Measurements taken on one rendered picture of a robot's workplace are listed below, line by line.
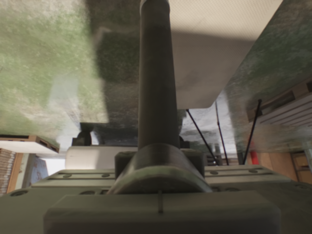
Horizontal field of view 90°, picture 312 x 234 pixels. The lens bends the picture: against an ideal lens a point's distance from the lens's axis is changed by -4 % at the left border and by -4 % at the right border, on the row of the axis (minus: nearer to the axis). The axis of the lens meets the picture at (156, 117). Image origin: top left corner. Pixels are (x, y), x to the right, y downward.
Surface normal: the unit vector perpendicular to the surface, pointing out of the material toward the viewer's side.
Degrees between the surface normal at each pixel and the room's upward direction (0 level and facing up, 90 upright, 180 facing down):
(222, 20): 0
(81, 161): 86
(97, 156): 89
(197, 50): 0
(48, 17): 0
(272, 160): 90
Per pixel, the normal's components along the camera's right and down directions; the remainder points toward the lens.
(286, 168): 0.22, -0.36
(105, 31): 0.02, 0.93
